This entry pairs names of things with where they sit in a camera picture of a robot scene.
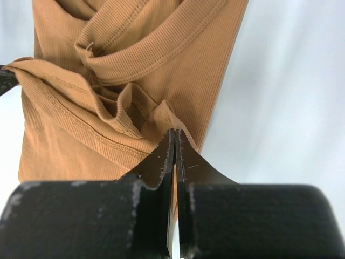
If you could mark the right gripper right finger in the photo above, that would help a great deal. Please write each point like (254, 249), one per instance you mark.
(219, 218)

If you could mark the tan tank top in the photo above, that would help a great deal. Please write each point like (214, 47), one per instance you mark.
(108, 78)

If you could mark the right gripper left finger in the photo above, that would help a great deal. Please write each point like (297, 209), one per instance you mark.
(131, 217)

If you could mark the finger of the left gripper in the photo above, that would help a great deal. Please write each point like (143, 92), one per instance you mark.
(8, 81)

